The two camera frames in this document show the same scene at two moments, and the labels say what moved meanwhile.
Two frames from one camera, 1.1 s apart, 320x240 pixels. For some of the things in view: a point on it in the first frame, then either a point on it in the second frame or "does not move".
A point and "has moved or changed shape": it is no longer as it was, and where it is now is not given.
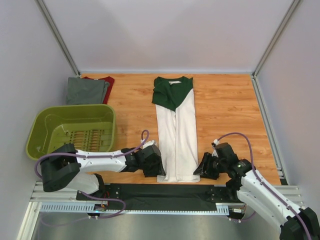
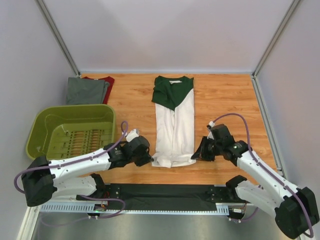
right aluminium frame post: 257,71 does not move
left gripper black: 158,170 -> 147,159
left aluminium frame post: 43,9 does not move
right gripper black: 203,170 -> 200,153
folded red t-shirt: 108,79 does not move
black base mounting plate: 158,196 does not move
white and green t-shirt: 176,129 has moved or changed shape
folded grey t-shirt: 82,91 does not move
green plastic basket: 89,127 does not move
